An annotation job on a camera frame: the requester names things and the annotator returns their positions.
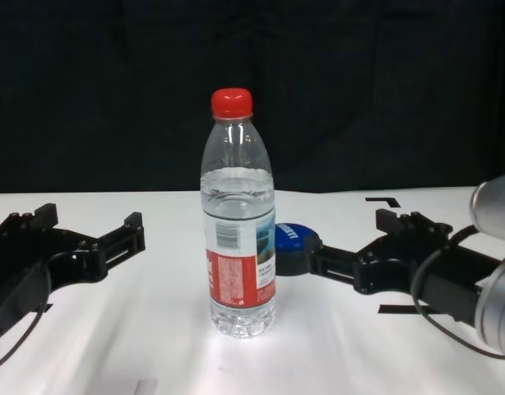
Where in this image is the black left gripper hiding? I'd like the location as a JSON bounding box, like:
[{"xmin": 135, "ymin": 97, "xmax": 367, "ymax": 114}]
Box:
[{"xmin": 0, "ymin": 202, "xmax": 146, "ymax": 335}]

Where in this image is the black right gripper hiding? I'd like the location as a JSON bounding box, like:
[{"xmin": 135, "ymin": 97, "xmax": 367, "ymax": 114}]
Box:
[{"xmin": 304, "ymin": 208, "xmax": 504, "ymax": 328}]

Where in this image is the blue push button black base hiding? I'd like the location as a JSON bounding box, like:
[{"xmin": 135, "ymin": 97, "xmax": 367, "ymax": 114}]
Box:
[{"xmin": 275, "ymin": 221, "xmax": 322, "ymax": 276}]

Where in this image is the clear water bottle red cap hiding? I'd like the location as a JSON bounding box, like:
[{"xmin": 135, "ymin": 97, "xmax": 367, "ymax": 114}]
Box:
[{"xmin": 200, "ymin": 86, "xmax": 277, "ymax": 338}]

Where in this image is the black L corner tape mark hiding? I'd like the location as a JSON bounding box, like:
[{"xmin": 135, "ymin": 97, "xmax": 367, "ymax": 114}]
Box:
[{"xmin": 365, "ymin": 196, "xmax": 402, "ymax": 211}]

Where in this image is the black fabric backdrop curtain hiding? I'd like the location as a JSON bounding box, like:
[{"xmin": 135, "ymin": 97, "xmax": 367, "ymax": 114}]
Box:
[{"xmin": 0, "ymin": 0, "xmax": 505, "ymax": 194}]

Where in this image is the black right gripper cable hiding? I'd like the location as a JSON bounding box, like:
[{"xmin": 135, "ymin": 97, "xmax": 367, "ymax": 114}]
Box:
[{"xmin": 411, "ymin": 225, "xmax": 505, "ymax": 362}]

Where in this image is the grey right wrist camera housing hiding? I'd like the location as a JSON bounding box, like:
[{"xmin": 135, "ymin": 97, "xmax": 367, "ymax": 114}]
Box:
[{"xmin": 469, "ymin": 169, "xmax": 505, "ymax": 240}]

